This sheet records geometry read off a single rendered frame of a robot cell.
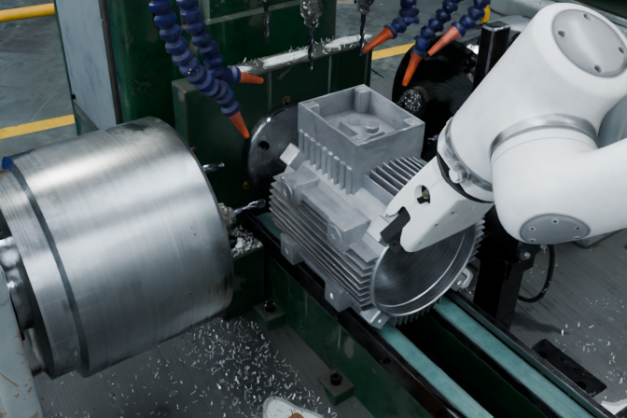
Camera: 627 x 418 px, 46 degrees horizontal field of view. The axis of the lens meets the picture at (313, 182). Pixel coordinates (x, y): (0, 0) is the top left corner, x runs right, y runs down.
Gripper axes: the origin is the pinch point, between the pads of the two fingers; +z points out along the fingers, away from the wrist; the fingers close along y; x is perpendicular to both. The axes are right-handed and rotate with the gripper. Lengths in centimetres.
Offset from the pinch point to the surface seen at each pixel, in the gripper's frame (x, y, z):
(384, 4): 191, 242, 235
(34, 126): 160, 19, 217
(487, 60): 13.5, 18.1, -6.7
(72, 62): 56, -12, 35
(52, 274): 11.8, -32.6, 4.9
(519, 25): 22.6, 39.6, 4.0
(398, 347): -8.2, 1.1, 14.8
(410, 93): 22.6, 24.3, 14.4
